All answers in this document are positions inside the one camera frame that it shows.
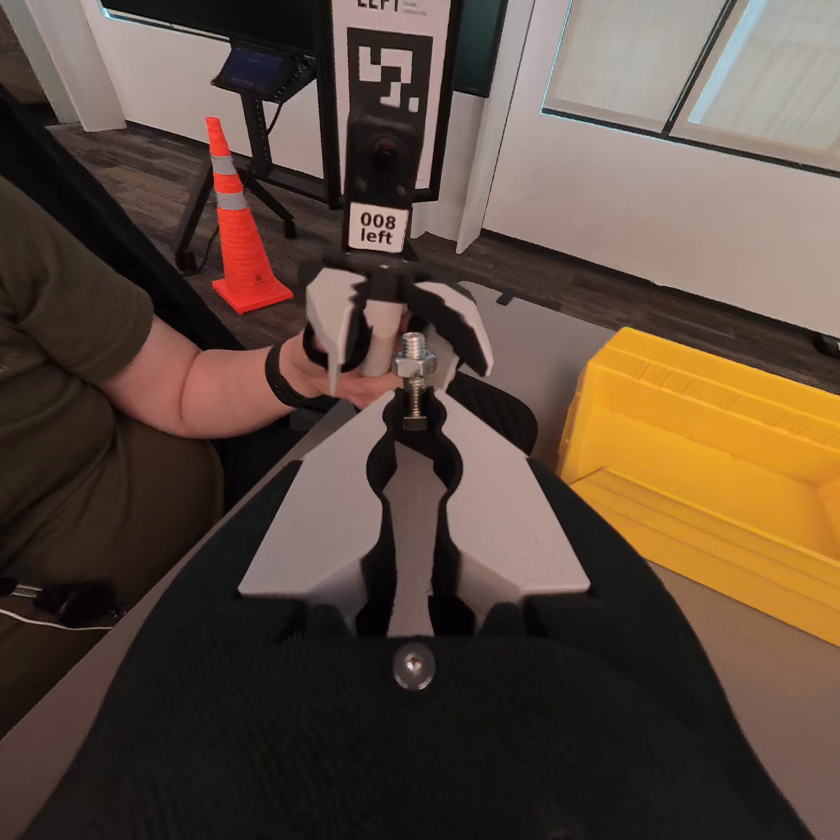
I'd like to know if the orange traffic cone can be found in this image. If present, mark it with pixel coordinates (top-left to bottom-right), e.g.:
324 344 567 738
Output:
205 117 294 315

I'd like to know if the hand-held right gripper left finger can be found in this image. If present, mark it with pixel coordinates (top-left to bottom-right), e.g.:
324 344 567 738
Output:
238 387 399 636

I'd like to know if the yellow plastic bin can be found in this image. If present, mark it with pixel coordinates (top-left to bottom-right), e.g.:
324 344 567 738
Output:
558 327 840 647

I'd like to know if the small tablet screen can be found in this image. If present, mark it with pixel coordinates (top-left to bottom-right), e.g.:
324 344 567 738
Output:
211 43 317 105

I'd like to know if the person's left hand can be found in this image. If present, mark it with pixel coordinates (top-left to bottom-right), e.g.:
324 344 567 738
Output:
290 353 399 413

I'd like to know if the frosted glass window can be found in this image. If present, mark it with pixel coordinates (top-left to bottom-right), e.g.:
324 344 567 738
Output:
541 0 840 175

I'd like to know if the black office chair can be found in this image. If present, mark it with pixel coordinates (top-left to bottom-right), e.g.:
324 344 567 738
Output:
0 85 245 355

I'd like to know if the black wristband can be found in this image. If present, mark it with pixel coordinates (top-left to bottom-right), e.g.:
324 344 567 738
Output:
264 341 332 413

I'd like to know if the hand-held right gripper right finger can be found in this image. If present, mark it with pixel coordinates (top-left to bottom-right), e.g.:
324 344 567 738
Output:
430 390 592 636

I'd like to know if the steel hex bolt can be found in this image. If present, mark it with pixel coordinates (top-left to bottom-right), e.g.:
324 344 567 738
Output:
397 332 431 432

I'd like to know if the black display stand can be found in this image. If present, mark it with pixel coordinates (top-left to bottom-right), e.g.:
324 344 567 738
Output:
174 92 342 273

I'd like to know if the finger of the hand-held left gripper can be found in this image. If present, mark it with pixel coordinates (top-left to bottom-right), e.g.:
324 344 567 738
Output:
407 281 496 379
304 268 371 399

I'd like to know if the black quilted pad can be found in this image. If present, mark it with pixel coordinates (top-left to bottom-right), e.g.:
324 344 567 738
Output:
449 373 539 455

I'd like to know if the small black device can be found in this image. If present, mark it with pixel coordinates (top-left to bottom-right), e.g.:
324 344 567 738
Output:
33 581 122 627

